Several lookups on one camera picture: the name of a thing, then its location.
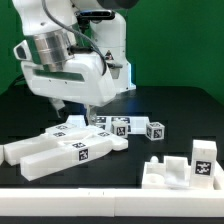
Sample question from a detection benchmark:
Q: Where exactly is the white marker cube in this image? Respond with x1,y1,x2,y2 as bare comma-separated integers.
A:
111,121,128,138
146,122,165,141

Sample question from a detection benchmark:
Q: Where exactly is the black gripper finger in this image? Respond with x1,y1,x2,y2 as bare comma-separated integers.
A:
86,105,97,125
49,98,65,118

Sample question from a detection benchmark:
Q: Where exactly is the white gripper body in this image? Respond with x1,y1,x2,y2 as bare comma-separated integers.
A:
21,53,116,106

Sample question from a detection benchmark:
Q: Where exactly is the white chair seat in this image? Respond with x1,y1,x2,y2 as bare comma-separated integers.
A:
141,156,224,191

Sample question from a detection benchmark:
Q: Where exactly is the white chair back frame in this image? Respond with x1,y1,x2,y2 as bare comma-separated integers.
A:
3,126,128,181

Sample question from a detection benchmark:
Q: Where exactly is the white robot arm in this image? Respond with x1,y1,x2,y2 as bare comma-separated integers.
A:
12,0,139,124

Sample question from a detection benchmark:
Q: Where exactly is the white marker base plate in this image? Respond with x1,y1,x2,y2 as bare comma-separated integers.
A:
65,114,150,135

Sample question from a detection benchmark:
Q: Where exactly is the white L-shaped wall fence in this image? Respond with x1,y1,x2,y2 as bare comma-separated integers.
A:
0,173,224,217

